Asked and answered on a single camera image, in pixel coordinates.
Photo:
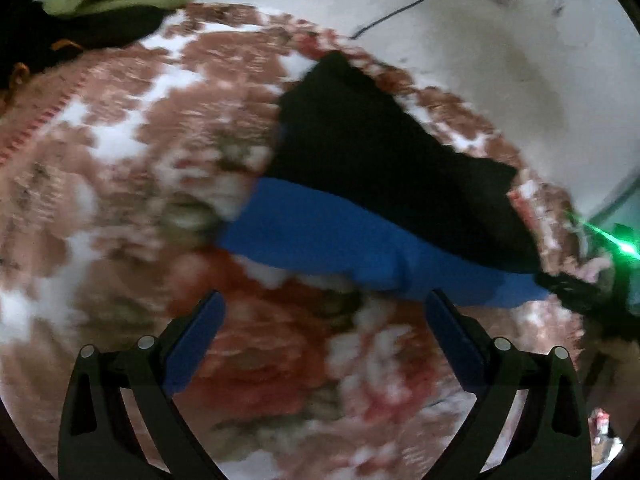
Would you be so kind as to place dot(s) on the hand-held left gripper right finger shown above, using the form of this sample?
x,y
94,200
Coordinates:
x,y
457,345

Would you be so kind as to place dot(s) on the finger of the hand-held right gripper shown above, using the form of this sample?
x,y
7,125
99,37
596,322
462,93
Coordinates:
x,y
567,287

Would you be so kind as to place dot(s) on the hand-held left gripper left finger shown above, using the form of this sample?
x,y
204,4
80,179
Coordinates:
x,y
192,345

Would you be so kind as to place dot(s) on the blue and black hooded jacket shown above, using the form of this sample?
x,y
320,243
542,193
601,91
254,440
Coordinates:
x,y
380,170

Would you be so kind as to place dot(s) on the floral brown and white blanket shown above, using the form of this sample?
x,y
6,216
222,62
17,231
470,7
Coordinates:
x,y
125,170

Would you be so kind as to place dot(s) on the black cloth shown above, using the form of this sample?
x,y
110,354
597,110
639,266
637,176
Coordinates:
x,y
95,30

